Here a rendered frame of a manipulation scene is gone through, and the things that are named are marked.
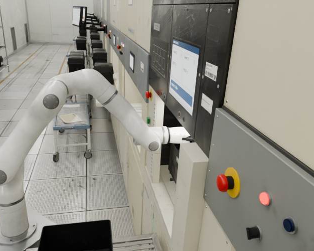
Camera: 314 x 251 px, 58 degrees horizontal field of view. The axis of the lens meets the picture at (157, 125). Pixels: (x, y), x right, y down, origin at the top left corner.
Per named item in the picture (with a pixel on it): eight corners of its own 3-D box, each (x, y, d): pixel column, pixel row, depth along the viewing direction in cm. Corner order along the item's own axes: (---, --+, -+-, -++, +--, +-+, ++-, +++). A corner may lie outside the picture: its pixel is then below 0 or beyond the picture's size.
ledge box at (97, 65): (93, 79, 404) (92, 61, 394) (113, 80, 409) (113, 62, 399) (92, 85, 377) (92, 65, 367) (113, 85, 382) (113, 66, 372)
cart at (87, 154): (57, 131, 425) (54, 101, 407) (91, 129, 439) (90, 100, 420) (53, 163, 339) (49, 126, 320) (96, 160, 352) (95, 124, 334)
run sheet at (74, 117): (57, 115, 360) (57, 114, 359) (74, 112, 373) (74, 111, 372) (65, 123, 336) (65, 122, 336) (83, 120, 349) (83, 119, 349)
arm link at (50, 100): (13, 174, 130) (3, 195, 115) (-13, 162, 125) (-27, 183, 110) (74, 89, 121) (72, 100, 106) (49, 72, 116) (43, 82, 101)
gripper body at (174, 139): (162, 137, 139) (183, 136, 142) (167, 147, 130) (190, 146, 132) (163, 123, 136) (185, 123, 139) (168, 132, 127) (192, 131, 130)
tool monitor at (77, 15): (72, 31, 425) (71, 5, 411) (106, 33, 436) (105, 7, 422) (71, 34, 388) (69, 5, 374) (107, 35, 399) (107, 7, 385)
